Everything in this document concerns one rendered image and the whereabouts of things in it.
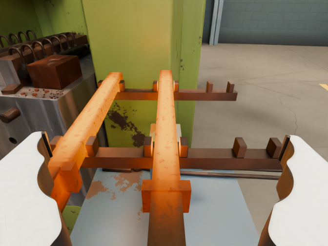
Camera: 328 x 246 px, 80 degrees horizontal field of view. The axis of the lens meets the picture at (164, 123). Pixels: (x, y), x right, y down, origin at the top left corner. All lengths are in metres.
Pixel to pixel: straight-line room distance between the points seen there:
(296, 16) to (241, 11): 1.43
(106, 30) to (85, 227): 0.52
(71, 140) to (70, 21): 0.88
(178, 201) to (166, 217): 0.02
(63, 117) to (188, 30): 0.71
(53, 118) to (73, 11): 0.61
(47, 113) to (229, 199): 0.52
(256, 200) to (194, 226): 1.06
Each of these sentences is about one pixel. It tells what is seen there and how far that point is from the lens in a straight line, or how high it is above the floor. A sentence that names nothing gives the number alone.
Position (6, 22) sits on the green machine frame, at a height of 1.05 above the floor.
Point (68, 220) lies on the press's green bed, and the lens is 0.98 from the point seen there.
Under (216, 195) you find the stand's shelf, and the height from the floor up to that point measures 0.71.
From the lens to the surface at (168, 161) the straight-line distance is 0.22.
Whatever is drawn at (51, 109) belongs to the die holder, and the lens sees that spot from 0.59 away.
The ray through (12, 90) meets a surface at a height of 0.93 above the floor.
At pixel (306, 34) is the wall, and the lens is 7.09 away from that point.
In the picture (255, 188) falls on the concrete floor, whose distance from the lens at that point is 1.60.
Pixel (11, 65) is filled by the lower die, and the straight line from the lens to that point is 0.69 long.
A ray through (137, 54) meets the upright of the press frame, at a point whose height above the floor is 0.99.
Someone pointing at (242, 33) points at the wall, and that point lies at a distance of 6.56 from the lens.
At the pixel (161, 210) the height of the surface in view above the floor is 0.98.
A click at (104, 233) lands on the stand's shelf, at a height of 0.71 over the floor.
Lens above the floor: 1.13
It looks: 33 degrees down
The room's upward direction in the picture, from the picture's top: straight up
